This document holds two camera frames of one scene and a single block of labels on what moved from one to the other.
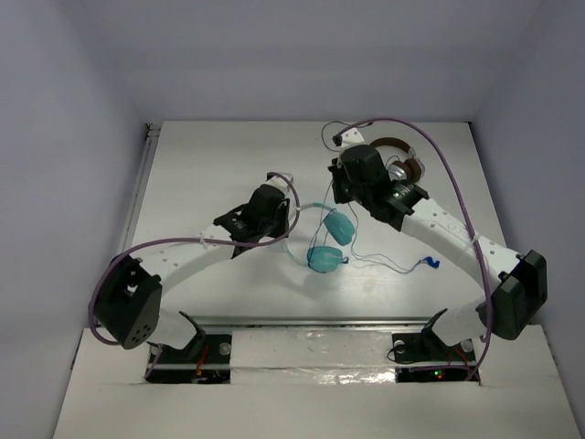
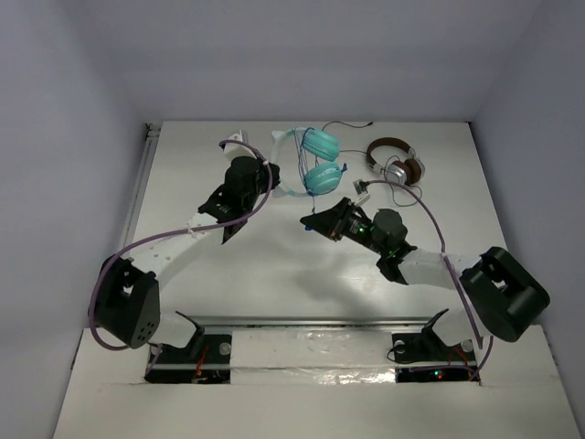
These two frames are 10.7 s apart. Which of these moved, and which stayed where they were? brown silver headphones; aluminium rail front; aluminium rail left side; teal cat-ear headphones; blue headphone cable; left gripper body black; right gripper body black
Moved: right gripper body black; left gripper body black; blue headphone cable; teal cat-ear headphones
Stayed: brown silver headphones; aluminium rail front; aluminium rail left side
